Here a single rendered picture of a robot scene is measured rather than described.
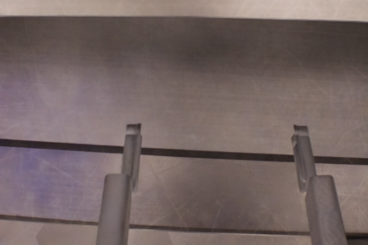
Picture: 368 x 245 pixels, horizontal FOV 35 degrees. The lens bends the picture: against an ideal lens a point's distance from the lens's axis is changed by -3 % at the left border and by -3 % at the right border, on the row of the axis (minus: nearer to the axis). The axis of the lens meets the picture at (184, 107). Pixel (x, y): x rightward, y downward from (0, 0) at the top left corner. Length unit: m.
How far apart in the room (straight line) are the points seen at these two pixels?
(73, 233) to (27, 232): 0.04
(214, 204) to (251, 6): 0.12
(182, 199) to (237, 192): 0.03
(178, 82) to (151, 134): 0.03
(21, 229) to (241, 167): 0.24
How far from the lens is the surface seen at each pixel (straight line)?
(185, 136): 0.32
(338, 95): 0.33
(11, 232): 0.51
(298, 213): 0.33
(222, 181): 0.32
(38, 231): 0.50
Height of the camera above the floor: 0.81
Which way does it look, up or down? 9 degrees down
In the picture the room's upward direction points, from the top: 177 degrees counter-clockwise
